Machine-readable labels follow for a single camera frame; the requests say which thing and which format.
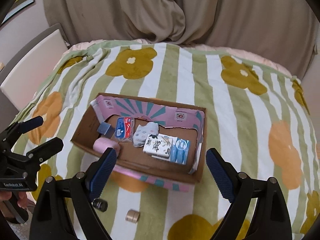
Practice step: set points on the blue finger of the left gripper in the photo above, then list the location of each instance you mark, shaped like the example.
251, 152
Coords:
44, 151
31, 124

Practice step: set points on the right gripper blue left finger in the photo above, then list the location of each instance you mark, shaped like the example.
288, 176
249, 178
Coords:
99, 172

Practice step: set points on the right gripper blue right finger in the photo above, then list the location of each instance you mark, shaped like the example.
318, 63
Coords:
219, 170

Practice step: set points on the black KANS jar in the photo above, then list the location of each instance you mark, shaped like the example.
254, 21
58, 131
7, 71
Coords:
100, 204

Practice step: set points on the pink fluffy headband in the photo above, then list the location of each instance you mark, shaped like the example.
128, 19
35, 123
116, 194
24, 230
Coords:
103, 143

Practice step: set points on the beige cosmetic jar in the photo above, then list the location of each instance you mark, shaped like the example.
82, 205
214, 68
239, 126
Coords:
132, 216

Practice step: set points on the white blue medicine box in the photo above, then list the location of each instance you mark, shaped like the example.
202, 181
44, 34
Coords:
178, 152

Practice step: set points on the blue cosmetic box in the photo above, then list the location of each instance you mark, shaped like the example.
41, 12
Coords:
106, 130

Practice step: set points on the red blue floss pack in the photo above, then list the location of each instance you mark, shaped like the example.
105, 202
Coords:
124, 128

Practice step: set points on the white patterned sock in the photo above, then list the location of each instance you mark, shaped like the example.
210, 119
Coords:
141, 133

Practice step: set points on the white black patterned box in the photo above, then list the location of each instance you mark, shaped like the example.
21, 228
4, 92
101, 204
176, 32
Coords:
158, 145

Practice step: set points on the white padded headboard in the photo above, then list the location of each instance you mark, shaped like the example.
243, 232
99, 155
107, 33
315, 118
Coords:
24, 73

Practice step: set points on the green striped floral blanket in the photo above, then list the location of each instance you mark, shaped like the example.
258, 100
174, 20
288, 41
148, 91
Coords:
255, 115

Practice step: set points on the pink cardboard box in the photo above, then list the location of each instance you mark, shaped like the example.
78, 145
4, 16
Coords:
174, 119

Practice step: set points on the beige curtain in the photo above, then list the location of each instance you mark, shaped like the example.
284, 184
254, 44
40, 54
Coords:
283, 31

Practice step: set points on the framed wall picture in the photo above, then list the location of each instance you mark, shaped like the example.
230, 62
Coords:
18, 6

